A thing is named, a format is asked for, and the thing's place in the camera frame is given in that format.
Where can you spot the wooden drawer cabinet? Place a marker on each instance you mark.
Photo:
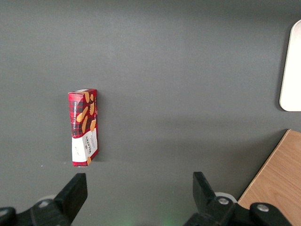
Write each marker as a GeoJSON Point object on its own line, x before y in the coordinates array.
{"type": "Point", "coordinates": [282, 176]}

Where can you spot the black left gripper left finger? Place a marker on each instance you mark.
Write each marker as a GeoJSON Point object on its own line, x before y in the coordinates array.
{"type": "Point", "coordinates": [63, 207]}

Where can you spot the red tartan shortbread box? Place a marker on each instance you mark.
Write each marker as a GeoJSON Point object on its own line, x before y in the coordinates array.
{"type": "Point", "coordinates": [82, 127]}

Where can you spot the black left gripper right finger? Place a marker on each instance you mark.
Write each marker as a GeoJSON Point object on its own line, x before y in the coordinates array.
{"type": "Point", "coordinates": [211, 212]}

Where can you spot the white plastic tray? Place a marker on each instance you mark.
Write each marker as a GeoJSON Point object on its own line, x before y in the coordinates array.
{"type": "Point", "coordinates": [292, 70]}

